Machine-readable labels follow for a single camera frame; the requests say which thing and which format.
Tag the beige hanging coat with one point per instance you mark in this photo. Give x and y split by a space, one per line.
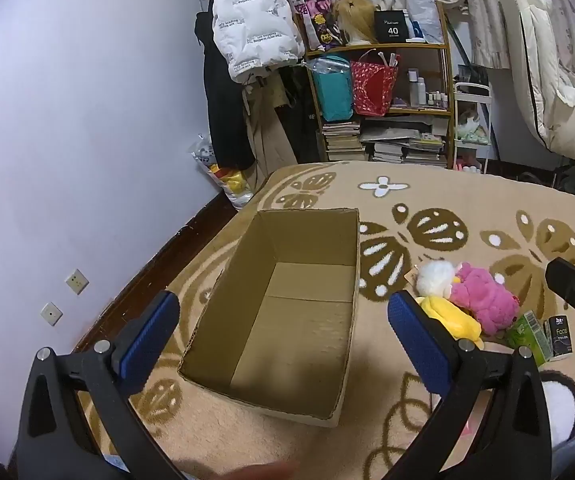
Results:
267 135

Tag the white wall socket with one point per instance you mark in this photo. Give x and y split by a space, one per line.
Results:
50 314
76 281

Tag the purple printed packages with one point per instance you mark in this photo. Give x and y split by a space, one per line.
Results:
317 15

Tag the dark hanging garment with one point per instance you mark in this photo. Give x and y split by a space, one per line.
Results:
300 120

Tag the black cardboard gift box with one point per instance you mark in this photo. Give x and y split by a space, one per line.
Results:
390 27

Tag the blonde wig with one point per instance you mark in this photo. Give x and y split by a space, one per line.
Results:
355 20

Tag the red patterned bag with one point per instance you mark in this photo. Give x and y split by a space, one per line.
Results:
372 90

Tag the stack of books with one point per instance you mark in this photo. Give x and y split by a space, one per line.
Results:
342 140

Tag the teal storage bag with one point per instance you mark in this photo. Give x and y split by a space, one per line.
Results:
332 92

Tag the light patterned curtain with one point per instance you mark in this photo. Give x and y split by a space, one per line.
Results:
482 10

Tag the group of cosmetic bottles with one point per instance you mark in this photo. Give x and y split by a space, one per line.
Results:
420 90

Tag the black tissue packet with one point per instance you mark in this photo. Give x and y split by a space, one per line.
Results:
560 340

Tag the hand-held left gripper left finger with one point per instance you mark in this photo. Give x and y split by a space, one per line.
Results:
150 340

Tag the green small carton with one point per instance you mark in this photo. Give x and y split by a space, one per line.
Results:
530 332

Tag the beige brown patterned blanket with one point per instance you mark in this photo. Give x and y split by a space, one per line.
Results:
442 195

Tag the wooden shelf rack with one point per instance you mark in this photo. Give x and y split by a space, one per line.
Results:
377 46

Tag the white fluffy plush toy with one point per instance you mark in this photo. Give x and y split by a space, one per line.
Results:
435 277

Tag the black hanging coat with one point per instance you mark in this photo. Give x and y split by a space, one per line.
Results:
222 110

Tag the clear bag of toys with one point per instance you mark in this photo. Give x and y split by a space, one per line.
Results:
227 180

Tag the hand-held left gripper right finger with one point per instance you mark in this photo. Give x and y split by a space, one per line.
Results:
417 340

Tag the white metal cart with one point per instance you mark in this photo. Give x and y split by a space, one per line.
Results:
472 85

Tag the white plastic bag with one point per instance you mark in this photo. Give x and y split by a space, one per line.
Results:
425 5

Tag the white puffer jacket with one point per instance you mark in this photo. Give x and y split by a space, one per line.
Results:
252 25

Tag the white padded chair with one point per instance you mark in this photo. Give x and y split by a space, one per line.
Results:
532 35

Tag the pink fluffy plush toy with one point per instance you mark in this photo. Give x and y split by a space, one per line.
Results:
482 300

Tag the yellow dog plush toy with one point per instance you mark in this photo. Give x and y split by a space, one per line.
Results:
455 320

